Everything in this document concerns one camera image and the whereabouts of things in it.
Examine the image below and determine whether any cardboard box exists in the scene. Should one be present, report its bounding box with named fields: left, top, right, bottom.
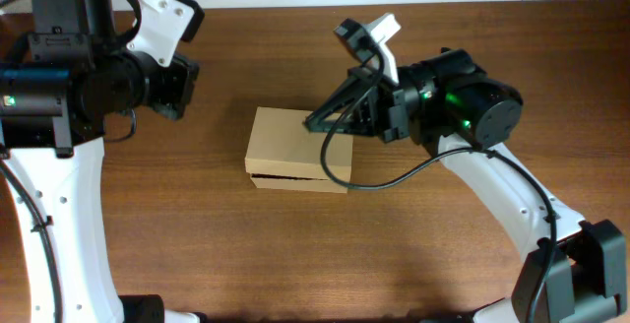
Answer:
left=244, top=106, right=347, bottom=193

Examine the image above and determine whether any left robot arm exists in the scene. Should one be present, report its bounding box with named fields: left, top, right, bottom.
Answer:
left=1, top=0, right=205, bottom=322

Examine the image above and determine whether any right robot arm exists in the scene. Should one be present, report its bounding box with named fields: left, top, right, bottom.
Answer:
left=304, top=48, right=628, bottom=322

